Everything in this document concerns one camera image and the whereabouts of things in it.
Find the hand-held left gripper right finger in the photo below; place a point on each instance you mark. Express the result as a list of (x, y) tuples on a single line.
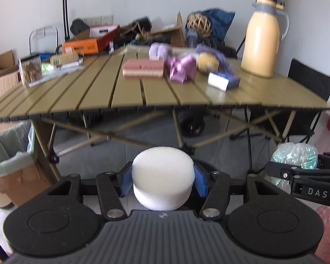
[(200, 180)]

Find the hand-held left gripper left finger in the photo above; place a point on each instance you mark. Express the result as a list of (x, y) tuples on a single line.
[(126, 180)]

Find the iridescent plastic wrap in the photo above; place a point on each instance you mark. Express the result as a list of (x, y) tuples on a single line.
[(294, 156)]

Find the white foam cylinder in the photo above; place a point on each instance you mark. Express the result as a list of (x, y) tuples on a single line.
[(162, 173)]

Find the pink sponge block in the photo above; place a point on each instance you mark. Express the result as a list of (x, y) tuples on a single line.
[(143, 68)]

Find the pink satin ribbon bow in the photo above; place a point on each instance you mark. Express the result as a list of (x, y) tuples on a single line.
[(181, 67)]

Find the yellow and white plush toy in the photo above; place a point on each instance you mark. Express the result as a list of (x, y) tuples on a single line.
[(207, 62)]

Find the lilac fluffy towel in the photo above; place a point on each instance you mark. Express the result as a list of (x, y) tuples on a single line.
[(159, 50)]

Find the pink rug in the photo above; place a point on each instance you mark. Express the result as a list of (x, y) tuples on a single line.
[(328, 218)]

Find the black wagon wheel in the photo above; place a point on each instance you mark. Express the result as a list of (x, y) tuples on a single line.
[(192, 125)]

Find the black folding chair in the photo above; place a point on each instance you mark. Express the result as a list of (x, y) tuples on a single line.
[(310, 85)]

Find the blue and white small box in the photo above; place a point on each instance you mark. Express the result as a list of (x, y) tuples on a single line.
[(222, 80)]

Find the cardboard box with liner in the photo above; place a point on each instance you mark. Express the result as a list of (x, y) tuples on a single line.
[(22, 184)]

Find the pale green plastic liner bag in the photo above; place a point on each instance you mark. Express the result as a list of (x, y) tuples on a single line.
[(5, 156)]

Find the printed paper leaflet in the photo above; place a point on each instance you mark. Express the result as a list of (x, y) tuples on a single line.
[(52, 77)]

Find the yellow thermos jug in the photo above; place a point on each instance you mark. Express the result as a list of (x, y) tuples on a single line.
[(261, 44)]

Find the tan carton box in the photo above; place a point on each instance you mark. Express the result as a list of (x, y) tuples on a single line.
[(64, 59)]

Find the small green bottle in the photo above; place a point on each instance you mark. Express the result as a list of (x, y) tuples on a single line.
[(47, 67)]

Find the orange cardboard box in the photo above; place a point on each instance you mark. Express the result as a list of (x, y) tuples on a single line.
[(90, 45)]

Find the grey water bottle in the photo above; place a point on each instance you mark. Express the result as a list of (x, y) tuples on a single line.
[(191, 37)]

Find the clear jar with black lid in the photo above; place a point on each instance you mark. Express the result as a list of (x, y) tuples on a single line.
[(30, 70)]

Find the brown open cardboard box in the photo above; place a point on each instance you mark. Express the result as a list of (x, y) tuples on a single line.
[(167, 33)]

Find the large brown cardboard box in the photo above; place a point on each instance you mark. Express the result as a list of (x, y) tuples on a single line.
[(2, 86)]

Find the wicker ball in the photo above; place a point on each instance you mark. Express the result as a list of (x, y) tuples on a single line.
[(199, 24)]

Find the blue fabric bag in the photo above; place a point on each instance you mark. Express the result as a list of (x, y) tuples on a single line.
[(222, 24)]

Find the black bag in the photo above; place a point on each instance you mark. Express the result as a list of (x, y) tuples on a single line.
[(79, 26)]

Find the tan metal table frame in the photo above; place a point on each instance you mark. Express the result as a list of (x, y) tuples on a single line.
[(178, 129)]

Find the white wall outlet strip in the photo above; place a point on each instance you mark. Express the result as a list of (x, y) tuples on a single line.
[(97, 19)]

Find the chrome tube frame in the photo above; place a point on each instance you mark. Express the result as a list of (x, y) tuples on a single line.
[(44, 28)]

